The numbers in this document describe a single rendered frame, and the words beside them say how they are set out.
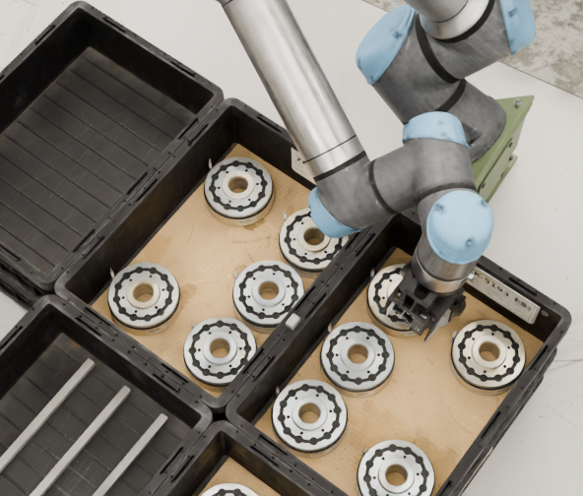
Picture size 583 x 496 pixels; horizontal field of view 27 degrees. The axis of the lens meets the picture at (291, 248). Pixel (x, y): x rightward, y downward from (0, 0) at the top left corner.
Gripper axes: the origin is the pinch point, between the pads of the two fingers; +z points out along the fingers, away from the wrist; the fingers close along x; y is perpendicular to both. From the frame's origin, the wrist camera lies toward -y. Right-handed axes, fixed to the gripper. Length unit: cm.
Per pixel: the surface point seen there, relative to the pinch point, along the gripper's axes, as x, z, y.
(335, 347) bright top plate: -6.4, -0.1, 12.5
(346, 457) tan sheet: 3.8, 2.0, 23.5
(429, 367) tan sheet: 5.6, 1.9, 5.9
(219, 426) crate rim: -11.2, -6.4, 32.6
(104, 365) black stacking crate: -31.2, 5.9, 33.0
